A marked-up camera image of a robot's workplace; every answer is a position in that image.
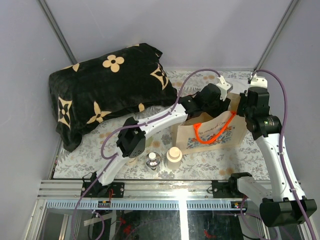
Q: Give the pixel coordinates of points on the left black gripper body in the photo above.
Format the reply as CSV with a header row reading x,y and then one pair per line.
x,y
215,106

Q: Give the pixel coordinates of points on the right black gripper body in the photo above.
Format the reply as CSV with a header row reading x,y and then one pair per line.
x,y
243,110

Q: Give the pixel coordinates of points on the beige canvas tote bag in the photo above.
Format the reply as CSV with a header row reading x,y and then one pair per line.
x,y
205,133

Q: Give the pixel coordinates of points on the clear glass bottle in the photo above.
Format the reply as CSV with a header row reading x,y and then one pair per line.
x,y
153,162

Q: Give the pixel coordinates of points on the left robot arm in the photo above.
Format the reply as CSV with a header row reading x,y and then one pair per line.
x,y
132,137

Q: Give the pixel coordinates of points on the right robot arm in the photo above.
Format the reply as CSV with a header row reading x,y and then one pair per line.
x,y
286,202

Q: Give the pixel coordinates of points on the white folded cloth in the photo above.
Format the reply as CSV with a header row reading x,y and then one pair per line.
x,y
238,85

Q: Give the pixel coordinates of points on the beige jar right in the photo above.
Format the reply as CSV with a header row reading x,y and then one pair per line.
x,y
174,157

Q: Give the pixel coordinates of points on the black floral pattern pillow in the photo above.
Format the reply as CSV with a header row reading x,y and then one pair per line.
x,y
113,85

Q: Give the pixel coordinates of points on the floral table mat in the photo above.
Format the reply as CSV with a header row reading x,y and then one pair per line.
x,y
210,165

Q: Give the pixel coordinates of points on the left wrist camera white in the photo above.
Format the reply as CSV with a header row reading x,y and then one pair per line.
x,y
224,86

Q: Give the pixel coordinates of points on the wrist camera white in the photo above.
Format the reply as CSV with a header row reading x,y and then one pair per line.
x,y
224,86
257,81

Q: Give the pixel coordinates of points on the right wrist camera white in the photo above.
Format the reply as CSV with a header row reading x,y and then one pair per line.
x,y
257,81

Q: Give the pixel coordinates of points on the aluminium rail frame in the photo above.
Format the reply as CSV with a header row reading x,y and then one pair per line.
x,y
70,194

